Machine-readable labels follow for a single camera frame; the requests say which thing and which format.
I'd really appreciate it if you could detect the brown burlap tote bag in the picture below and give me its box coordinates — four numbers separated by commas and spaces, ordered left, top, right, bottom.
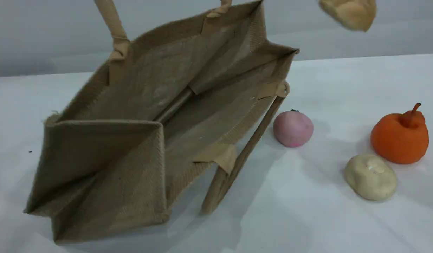
23, 0, 300, 245

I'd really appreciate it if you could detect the long tan bread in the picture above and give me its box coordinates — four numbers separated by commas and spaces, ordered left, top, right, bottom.
318, 0, 377, 32

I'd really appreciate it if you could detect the pink round toy fruit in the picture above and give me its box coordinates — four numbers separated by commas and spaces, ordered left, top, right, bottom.
273, 109, 314, 148

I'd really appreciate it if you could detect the pale beige potato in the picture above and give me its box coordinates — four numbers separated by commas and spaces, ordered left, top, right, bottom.
344, 154, 398, 201

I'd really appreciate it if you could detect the orange toy pear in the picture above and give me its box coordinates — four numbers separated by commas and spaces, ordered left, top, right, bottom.
370, 103, 429, 165

